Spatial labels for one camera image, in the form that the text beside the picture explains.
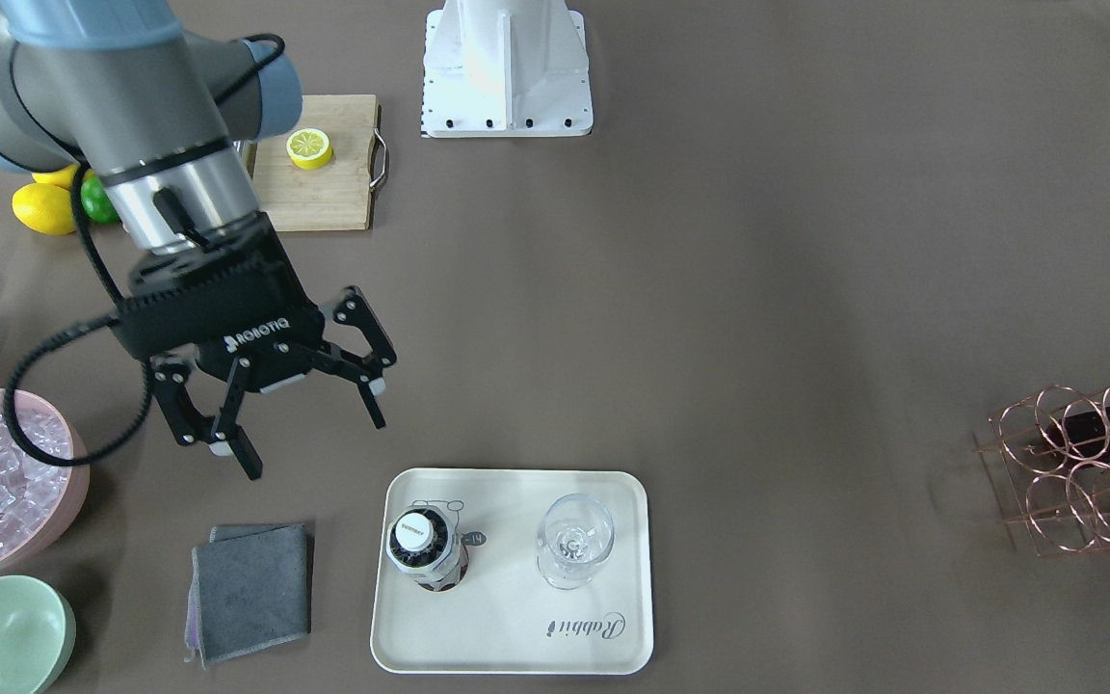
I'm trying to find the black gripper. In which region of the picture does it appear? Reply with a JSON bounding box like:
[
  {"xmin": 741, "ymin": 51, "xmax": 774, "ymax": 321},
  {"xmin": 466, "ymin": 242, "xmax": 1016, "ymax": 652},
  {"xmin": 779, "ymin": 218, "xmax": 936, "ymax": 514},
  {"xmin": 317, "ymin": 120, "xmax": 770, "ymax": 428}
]
[{"xmin": 110, "ymin": 212, "xmax": 398, "ymax": 481}]

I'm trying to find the tea bottle white cap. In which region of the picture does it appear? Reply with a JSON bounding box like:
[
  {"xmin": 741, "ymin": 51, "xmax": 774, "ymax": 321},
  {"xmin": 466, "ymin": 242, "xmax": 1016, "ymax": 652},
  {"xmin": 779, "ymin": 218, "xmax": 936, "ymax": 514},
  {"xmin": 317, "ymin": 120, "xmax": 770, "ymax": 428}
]
[{"xmin": 383, "ymin": 502, "xmax": 468, "ymax": 592}]

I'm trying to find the copper wire bottle basket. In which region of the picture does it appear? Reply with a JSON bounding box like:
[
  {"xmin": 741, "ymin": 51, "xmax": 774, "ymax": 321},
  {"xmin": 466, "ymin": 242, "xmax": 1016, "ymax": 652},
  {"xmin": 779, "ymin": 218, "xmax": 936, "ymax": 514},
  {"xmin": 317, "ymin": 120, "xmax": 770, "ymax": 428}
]
[{"xmin": 973, "ymin": 386, "xmax": 1110, "ymax": 556}]

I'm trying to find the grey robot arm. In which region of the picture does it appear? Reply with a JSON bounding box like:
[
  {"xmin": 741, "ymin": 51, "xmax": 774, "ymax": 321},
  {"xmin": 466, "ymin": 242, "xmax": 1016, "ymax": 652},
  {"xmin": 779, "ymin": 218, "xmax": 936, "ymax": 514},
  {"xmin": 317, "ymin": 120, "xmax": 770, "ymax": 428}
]
[{"xmin": 0, "ymin": 1, "xmax": 397, "ymax": 479}]

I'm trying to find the bamboo cutting board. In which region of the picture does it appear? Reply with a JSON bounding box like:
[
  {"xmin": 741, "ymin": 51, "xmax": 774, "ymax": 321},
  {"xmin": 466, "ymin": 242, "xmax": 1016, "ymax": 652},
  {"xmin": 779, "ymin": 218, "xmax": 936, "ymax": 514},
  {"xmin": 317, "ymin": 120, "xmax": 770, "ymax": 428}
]
[{"xmin": 243, "ymin": 93, "xmax": 389, "ymax": 232}]

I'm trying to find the half lemon slice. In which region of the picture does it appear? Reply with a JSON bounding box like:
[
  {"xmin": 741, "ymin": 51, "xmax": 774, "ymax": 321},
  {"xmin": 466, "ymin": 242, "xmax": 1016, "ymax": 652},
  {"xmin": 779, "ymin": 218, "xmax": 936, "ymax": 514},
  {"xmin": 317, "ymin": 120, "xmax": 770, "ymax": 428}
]
[{"xmin": 285, "ymin": 127, "xmax": 334, "ymax": 171}]

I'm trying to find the grey folded cloth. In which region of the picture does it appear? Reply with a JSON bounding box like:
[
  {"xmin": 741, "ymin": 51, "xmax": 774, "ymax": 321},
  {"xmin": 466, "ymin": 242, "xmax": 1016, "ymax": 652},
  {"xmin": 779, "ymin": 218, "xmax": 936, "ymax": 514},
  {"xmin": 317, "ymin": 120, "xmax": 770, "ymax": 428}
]
[{"xmin": 184, "ymin": 523, "xmax": 313, "ymax": 668}]

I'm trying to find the green lime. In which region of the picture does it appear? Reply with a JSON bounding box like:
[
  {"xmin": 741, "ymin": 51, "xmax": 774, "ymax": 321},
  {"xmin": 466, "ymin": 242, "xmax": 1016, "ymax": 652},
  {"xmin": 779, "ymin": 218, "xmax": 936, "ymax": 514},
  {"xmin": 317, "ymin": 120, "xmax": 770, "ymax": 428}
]
[{"xmin": 79, "ymin": 172, "xmax": 120, "ymax": 225}]

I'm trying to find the lower whole yellow lemon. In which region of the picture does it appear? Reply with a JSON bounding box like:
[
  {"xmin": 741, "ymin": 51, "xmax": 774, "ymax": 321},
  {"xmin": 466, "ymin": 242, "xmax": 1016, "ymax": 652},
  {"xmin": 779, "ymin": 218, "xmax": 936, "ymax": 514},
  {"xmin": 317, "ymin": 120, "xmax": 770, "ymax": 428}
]
[{"xmin": 12, "ymin": 183, "xmax": 75, "ymax": 237}]

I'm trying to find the whole yellow lemon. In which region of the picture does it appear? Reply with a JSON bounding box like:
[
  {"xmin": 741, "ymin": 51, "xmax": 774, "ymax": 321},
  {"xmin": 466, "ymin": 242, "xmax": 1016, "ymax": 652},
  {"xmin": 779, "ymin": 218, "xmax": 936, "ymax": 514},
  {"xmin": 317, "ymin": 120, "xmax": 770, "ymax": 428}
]
[
  {"xmin": 12, "ymin": 183, "xmax": 75, "ymax": 237},
  {"xmin": 32, "ymin": 163, "xmax": 79, "ymax": 192}
]

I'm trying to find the upper whole yellow lemon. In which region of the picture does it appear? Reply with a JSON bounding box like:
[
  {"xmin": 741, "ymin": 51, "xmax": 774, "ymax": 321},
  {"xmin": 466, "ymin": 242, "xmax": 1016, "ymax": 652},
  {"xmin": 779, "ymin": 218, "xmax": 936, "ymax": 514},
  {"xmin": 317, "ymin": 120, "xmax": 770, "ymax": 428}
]
[{"xmin": 32, "ymin": 163, "xmax": 79, "ymax": 192}]

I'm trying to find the cream rabbit tray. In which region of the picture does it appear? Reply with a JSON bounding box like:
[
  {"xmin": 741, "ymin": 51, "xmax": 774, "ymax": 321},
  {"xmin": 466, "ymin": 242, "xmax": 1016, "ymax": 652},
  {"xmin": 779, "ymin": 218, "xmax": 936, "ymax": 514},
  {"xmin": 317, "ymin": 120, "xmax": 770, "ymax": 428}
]
[{"xmin": 371, "ymin": 467, "xmax": 653, "ymax": 676}]

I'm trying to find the clear wine glass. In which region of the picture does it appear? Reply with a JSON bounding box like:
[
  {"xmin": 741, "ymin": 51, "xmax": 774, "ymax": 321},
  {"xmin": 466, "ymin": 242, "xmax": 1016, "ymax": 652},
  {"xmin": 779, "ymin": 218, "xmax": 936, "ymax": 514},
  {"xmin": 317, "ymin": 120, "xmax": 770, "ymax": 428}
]
[{"xmin": 536, "ymin": 494, "xmax": 616, "ymax": 590}]

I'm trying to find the mint green bowl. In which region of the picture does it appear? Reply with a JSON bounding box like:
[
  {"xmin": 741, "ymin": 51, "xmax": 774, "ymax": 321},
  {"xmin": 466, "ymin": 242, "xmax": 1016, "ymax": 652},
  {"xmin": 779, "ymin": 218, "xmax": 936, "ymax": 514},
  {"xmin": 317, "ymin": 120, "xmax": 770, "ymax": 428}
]
[{"xmin": 0, "ymin": 575, "xmax": 75, "ymax": 693}]

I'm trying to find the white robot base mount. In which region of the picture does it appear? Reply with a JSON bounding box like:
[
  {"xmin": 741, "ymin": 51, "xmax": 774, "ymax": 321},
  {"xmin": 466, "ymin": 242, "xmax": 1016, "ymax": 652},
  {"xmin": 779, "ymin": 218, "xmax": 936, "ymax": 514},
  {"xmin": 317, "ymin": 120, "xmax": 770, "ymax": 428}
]
[{"xmin": 420, "ymin": 1, "xmax": 595, "ymax": 138}]

